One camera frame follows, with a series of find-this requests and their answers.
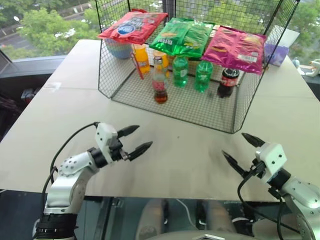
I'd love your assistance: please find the dark cola plastic bottle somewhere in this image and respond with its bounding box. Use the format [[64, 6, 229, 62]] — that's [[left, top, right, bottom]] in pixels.
[[216, 67, 241, 99]]

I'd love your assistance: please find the black wire mesh rack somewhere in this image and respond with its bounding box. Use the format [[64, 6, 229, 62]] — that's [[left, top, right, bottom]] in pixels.
[[96, 0, 301, 135]]

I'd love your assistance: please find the magenta chips bag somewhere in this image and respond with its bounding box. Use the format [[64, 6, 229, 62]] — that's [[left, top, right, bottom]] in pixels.
[[200, 25, 268, 75]]

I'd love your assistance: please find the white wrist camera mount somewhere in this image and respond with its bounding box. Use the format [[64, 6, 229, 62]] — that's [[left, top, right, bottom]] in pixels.
[[95, 122, 123, 165], [254, 142, 287, 184]]

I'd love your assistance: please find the white toy figurine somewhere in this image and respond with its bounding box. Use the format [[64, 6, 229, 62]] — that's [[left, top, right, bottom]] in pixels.
[[303, 59, 320, 77]]

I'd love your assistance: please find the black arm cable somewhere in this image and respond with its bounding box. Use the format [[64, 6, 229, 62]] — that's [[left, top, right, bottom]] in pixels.
[[41, 121, 101, 202], [236, 171, 286, 236]]

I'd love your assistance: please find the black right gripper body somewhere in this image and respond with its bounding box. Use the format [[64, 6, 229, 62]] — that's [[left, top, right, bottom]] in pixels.
[[247, 158, 268, 180]]

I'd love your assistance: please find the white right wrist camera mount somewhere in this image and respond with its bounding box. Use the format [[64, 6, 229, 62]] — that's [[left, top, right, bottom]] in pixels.
[[254, 142, 287, 184]]

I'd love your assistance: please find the green soda plastic bottle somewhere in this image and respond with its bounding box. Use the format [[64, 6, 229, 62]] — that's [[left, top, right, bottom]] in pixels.
[[171, 55, 190, 89], [193, 59, 214, 94]]

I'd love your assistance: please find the white paper box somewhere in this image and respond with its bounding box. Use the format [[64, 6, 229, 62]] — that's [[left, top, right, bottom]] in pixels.
[[273, 24, 301, 48]]

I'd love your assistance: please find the glass bottle with amber drink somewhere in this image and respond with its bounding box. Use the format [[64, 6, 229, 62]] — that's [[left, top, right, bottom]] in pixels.
[[151, 55, 169, 105]]

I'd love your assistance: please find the purple tissue box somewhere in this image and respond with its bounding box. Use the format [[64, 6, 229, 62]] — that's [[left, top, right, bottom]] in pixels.
[[263, 42, 291, 67]]

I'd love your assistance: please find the green chips bag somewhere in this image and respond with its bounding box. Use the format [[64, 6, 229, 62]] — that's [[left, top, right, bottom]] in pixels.
[[174, 20, 216, 59], [149, 17, 195, 57]]

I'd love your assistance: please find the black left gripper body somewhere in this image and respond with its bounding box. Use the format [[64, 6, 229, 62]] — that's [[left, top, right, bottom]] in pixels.
[[109, 136, 131, 163]]

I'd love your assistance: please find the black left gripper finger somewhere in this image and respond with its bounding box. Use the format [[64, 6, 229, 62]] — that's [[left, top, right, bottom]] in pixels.
[[127, 140, 154, 161], [117, 124, 141, 138]]

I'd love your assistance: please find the red and white object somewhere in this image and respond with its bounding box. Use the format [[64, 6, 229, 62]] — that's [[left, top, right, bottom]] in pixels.
[[20, 88, 39, 104]]

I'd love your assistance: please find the orange juice plastic bottle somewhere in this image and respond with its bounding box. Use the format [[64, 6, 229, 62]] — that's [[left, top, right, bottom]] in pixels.
[[131, 44, 151, 75], [152, 50, 171, 79]]

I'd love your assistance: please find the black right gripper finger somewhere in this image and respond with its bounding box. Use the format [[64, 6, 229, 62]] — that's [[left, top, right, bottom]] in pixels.
[[241, 132, 266, 149], [221, 149, 251, 178]]

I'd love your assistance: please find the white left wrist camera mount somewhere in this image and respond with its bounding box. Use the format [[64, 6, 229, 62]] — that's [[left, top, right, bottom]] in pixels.
[[95, 122, 123, 165]]

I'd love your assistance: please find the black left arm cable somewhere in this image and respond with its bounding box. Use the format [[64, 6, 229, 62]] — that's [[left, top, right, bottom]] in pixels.
[[41, 121, 101, 202]]

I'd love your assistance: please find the thin white cable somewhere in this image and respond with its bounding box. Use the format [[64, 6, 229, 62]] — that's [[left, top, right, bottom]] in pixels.
[[175, 198, 199, 224]]

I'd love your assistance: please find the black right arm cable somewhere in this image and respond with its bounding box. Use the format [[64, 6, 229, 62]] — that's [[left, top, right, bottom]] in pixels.
[[236, 171, 286, 236]]

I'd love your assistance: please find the red chips bag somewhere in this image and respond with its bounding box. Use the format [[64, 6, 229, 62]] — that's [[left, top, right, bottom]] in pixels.
[[97, 9, 169, 46]]

